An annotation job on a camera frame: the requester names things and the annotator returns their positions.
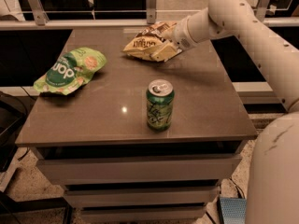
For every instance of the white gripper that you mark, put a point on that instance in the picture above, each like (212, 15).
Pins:
(179, 36)

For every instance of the brown yellow chip bag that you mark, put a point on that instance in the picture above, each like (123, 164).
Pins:
(144, 43)

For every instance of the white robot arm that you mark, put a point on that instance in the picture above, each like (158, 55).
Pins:
(273, 191)

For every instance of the green soda can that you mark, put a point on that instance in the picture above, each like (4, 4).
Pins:
(160, 97)

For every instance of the green chip bag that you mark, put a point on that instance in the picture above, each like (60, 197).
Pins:
(71, 71)

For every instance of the grey drawer cabinet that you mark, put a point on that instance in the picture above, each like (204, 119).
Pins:
(96, 143)

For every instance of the metal railing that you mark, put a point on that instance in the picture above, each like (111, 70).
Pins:
(37, 17)

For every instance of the blue perforated box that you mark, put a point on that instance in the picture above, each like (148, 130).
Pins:
(232, 210)

